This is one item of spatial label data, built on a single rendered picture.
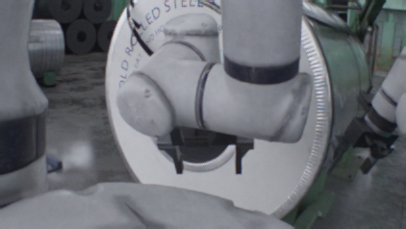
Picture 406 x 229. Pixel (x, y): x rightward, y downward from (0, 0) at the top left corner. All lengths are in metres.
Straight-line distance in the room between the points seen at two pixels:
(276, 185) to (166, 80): 0.80
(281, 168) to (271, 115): 0.75
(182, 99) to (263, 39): 0.13
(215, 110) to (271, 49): 0.10
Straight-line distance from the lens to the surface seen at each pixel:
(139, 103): 0.36
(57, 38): 6.05
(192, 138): 0.49
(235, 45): 0.30
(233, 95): 0.33
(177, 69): 0.37
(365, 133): 0.68
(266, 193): 1.13
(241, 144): 0.60
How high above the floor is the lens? 1.07
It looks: 15 degrees down
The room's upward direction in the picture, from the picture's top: 4 degrees clockwise
